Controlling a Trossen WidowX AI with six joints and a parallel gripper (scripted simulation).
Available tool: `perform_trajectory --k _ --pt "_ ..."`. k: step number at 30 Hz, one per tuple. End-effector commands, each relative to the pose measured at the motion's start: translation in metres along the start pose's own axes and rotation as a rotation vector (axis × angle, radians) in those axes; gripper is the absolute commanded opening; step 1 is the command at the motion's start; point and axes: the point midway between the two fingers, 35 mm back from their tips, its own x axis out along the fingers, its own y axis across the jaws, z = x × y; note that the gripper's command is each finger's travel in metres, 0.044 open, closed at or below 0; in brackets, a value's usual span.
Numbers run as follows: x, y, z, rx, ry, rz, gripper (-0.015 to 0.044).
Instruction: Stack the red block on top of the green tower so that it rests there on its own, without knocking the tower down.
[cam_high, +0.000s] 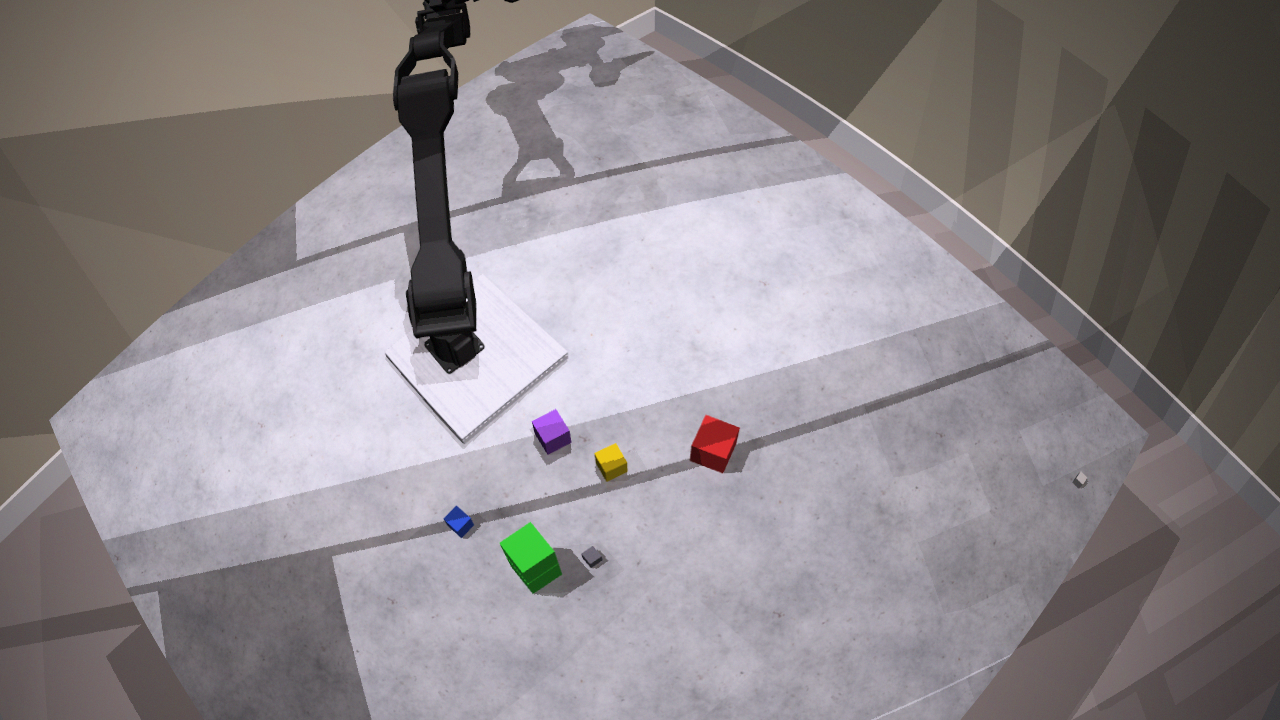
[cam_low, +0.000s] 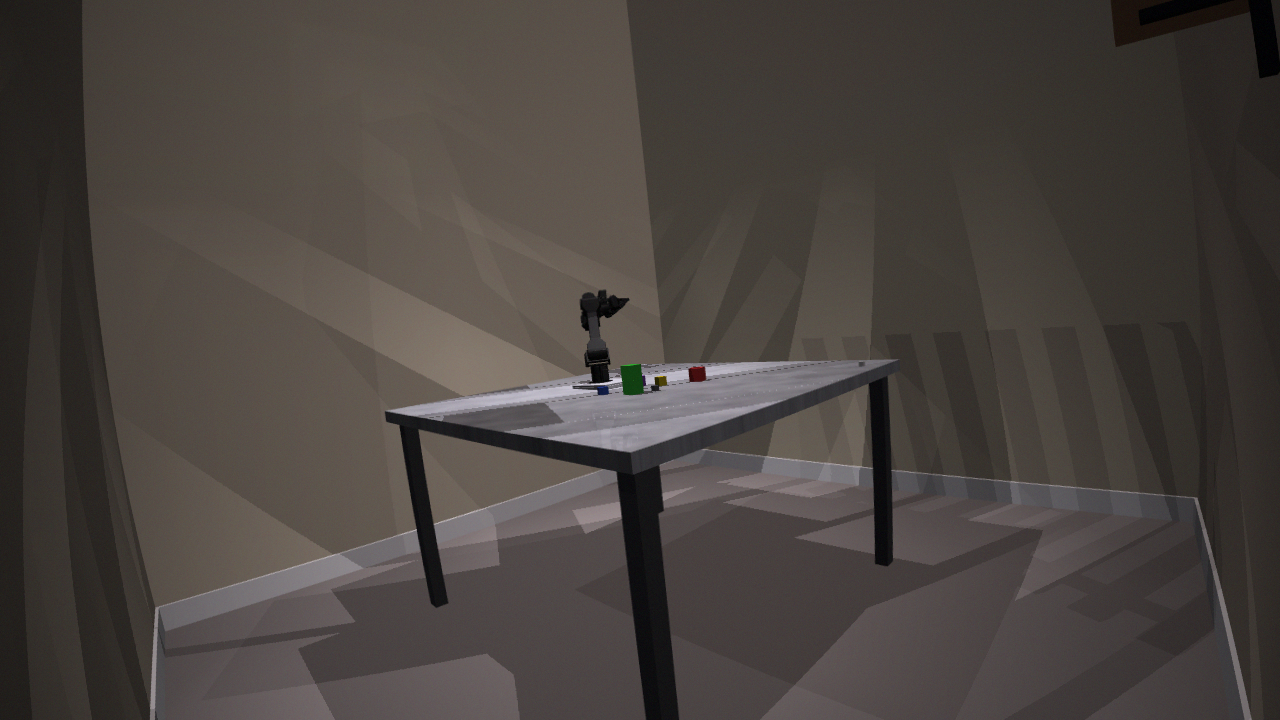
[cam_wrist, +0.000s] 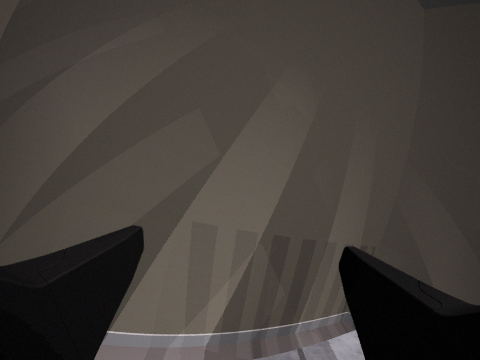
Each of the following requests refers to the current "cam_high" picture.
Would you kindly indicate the yellow cube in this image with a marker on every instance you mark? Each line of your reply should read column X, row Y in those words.
column 611, row 462

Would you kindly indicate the purple cube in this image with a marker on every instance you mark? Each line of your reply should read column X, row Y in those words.
column 552, row 431

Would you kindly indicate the red block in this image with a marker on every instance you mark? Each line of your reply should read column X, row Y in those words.
column 714, row 443

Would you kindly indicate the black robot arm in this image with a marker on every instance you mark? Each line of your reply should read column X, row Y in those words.
column 440, row 283

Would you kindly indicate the green block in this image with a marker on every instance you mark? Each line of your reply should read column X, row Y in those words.
column 529, row 552
column 542, row 580

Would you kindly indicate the blue block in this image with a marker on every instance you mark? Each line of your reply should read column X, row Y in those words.
column 459, row 521

